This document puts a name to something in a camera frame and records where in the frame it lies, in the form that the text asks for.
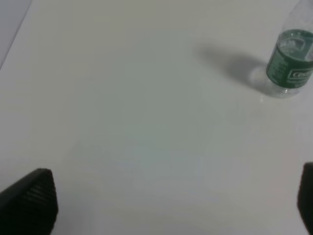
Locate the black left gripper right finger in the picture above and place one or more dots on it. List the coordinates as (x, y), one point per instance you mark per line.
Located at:
(305, 197)

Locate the clear green-label water bottle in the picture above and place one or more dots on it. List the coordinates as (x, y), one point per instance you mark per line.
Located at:
(291, 63)

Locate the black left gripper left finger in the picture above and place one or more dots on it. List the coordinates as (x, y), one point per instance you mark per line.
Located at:
(30, 205)

